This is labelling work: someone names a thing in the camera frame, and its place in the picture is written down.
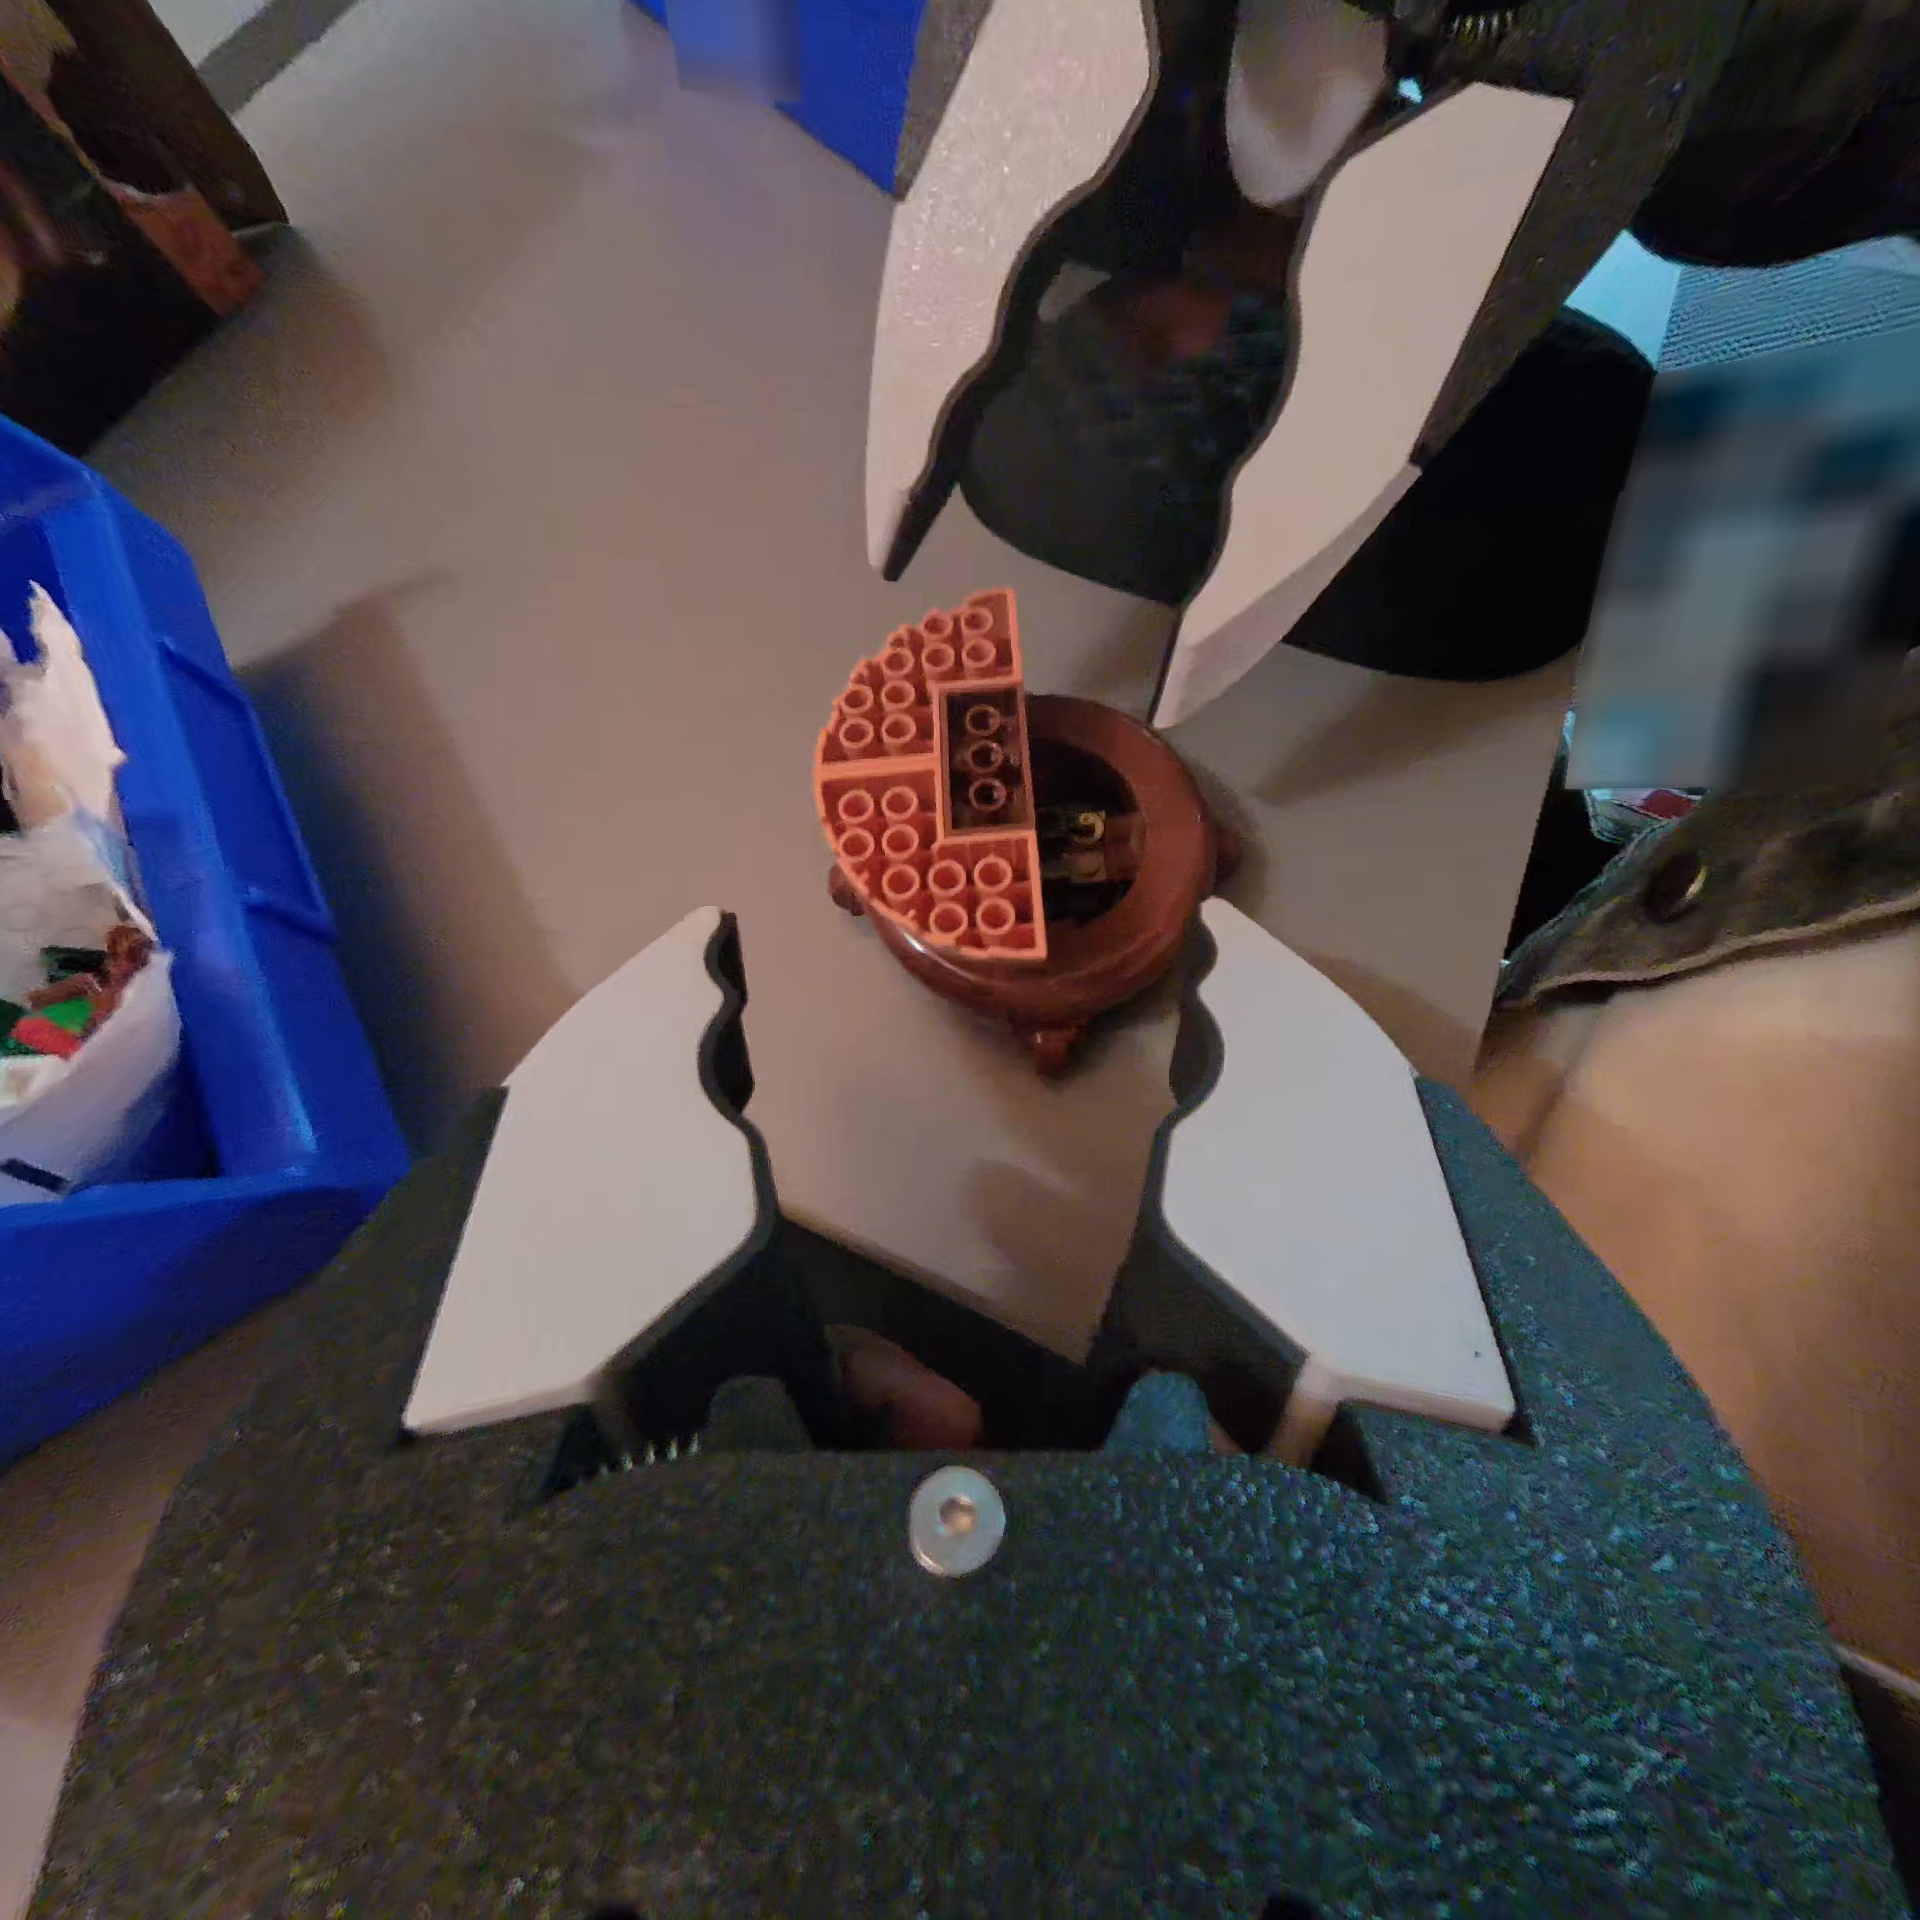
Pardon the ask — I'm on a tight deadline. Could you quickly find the torn white paper bag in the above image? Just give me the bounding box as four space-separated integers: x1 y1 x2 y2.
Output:
0 584 186 1203

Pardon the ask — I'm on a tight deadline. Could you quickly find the person's beige shirt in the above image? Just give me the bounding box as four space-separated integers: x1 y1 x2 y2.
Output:
1478 961 1920 1697

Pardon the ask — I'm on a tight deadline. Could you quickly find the blue bin with paper bags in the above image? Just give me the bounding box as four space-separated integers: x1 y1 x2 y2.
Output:
632 0 935 197

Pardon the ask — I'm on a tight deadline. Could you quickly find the round brown orange lego build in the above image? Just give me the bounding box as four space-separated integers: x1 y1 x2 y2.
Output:
814 587 1244 1077

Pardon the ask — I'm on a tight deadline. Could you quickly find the black quilted armrest pad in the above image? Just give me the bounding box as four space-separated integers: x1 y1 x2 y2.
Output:
960 256 1659 683

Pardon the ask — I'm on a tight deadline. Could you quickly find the pile of small lego pieces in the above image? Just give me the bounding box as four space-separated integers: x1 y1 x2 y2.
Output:
0 921 160 1067

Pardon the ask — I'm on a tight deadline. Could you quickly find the blue bin with lego pieces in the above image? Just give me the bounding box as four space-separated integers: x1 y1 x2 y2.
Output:
0 412 414 1465

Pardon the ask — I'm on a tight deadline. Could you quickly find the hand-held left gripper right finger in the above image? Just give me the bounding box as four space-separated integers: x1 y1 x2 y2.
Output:
1143 892 1520 1465

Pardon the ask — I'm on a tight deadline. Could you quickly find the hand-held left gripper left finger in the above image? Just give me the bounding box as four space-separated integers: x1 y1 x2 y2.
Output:
400 904 782 1440

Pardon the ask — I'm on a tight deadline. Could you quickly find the grey mesh office chair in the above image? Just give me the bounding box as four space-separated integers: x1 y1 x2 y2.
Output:
1560 224 1920 377

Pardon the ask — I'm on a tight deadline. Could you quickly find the dark brown printed box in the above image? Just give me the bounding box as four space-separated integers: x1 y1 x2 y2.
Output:
0 0 291 453

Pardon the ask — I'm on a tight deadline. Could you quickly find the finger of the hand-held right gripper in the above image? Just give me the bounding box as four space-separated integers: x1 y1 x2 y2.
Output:
1147 88 1577 724
865 0 1187 587

